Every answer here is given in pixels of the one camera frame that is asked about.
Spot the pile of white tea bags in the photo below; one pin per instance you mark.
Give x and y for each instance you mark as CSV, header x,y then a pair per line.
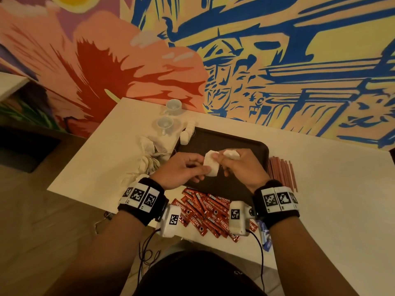
x,y
145,157

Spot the person's black shirt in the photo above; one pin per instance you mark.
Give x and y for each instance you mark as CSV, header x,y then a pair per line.
x,y
197,274

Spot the person's left forearm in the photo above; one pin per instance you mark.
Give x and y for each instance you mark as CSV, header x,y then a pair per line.
x,y
99,255

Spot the pile of blue sachets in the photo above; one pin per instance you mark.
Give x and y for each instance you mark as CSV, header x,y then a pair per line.
x,y
265,236

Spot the person's right hand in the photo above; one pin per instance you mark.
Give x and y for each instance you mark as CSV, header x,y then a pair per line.
x,y
247,169

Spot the black marker wristband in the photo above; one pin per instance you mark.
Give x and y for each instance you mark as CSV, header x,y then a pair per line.
x,y
143,199
278,200

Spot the small white cup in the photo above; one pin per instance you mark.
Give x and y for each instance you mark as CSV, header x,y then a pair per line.
x,y
164,124
173,106

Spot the person's right forearm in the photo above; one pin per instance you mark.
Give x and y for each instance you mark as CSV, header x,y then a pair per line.
x,y
308,262

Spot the person's left hand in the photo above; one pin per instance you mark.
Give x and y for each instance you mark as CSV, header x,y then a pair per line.
x,y
179,169

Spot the dark brown tray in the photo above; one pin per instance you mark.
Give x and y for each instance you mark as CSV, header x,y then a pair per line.
x,y
250,151

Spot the pile of red Nescafe sachets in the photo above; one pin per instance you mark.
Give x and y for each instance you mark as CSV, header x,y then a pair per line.
x,y
207,209

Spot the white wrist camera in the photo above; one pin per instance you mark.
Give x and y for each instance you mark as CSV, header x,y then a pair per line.
x,y
239,217
171,220

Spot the white side table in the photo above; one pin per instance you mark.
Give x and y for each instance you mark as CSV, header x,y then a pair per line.
x,y
11,84

